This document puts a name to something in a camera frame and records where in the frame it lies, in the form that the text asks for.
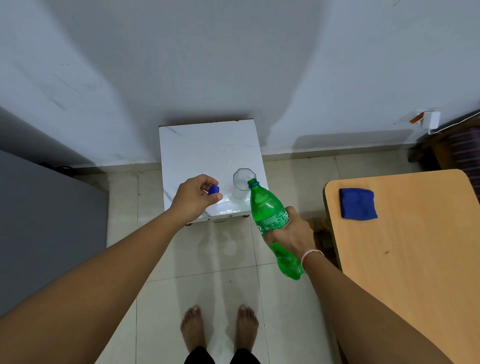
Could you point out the person's left hand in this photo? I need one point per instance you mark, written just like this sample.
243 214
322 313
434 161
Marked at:
191 198

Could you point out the person's right hand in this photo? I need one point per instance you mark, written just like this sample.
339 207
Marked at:
294 234

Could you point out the person's right thumb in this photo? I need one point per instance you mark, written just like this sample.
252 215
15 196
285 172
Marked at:
292 215

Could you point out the person's left thumb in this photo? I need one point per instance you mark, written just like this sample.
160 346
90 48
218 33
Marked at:
213 199

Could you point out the blue bottle cap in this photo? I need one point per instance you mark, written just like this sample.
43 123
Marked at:
213 189

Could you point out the green plastic soda bottle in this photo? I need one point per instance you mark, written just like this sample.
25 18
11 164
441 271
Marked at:
270 221

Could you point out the person's left forearm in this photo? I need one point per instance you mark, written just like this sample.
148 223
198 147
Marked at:
97 277

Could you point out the person's right forearm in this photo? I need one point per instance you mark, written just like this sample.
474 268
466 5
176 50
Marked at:
363 318

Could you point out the small white marble table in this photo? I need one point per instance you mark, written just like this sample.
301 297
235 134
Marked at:
210 167

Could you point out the clear drinking glass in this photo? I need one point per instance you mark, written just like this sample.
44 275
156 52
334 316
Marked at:
243 182

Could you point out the red and white wrist thread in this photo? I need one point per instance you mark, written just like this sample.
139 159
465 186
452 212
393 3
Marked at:
310 255

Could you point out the folded blue cloth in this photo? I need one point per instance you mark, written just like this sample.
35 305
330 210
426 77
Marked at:
357 203

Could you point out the person's right foot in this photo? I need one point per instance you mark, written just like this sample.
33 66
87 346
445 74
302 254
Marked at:
246 326

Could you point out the person's foot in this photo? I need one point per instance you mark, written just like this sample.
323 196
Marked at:
194 327
246 326

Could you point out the light wooden table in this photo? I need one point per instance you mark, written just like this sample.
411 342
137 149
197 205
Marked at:
412 258

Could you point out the person's left foot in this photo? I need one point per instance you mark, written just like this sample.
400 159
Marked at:
194 327

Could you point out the dark wooden furniture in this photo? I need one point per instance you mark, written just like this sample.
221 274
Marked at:
450 153

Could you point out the grey cabinet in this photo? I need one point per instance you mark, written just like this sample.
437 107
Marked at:
45 232

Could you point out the white wall charger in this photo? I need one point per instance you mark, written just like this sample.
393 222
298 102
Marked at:
429 119

